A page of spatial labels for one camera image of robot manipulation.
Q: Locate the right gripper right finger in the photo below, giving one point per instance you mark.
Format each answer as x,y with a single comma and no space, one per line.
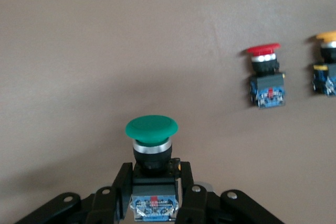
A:
199,205

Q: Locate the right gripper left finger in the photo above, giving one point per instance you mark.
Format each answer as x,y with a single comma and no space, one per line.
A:
105,205

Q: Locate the yellow mushroom push button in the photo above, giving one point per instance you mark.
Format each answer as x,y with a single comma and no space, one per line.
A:
326,72

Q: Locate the green mushroom push button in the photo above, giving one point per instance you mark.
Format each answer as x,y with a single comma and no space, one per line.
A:
152,129

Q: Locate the red mushroom push button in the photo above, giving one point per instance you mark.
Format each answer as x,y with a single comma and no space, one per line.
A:
265,77

